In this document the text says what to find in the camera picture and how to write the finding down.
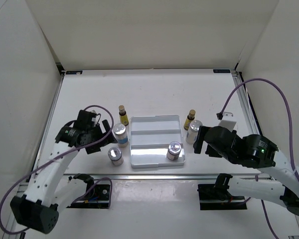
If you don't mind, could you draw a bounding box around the right small yellow-label bottle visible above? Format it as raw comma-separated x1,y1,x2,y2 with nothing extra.
183,110,196,130

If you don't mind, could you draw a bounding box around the tall silver-lid jar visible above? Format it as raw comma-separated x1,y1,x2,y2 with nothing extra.
185,120,203,144
113,123,129,147

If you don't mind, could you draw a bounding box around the aluminium front rail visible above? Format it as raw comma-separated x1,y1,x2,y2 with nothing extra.
17,173,272,192

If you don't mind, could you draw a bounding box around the aluminium rail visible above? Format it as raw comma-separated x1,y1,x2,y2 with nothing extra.
233,71,264,140
17,173,272,192

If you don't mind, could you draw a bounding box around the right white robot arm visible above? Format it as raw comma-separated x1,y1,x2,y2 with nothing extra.
193,126,299,216

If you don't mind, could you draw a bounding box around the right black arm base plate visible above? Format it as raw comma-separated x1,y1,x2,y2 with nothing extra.
197,184,247,211

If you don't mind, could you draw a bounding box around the right blue corner label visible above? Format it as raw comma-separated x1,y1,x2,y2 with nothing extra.
213,69,231,74

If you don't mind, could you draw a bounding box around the white tiered organizer tray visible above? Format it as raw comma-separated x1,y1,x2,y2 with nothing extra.
129,115,185,169

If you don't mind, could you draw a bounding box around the aluminium right rail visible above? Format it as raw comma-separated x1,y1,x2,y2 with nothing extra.
233,71,264,140

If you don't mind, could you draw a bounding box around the short white-lid spice jar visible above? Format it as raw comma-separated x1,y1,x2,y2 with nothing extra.
166,141,181,161
108,147,124,166

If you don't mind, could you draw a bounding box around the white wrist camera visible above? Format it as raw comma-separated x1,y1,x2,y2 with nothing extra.
90,110,102,125
217,112,237,131

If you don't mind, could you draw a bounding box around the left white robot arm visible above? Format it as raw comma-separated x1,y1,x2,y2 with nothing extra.
10,110,116,234

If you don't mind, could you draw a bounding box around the left blue corner label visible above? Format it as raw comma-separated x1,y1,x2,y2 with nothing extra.
65,71,83,75

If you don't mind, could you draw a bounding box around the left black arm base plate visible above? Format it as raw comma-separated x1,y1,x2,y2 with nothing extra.
70,177,113,209

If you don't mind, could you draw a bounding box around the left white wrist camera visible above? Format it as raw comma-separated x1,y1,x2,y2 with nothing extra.
90,110,102,125

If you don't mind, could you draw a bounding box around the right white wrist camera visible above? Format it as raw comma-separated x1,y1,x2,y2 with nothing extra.
217,112,237,131

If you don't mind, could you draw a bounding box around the small yellow-label bottle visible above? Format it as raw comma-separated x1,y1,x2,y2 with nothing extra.
183,110,196,130
119,105,129,126

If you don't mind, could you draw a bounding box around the blue corner label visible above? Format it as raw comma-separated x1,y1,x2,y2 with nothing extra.
65,71,83,75
213,69,231,74

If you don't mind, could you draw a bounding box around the left small yellow-label bottle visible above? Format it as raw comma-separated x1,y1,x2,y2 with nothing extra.
119,105,129,126

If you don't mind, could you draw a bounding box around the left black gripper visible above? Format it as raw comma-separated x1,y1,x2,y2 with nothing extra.
85,119,117,154

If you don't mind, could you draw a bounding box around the left tall silver-lid jar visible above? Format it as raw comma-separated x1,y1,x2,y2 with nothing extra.
113,123,129,147

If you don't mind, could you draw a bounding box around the right tall silver-lid jar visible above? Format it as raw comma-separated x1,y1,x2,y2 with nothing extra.
185,120,203,144

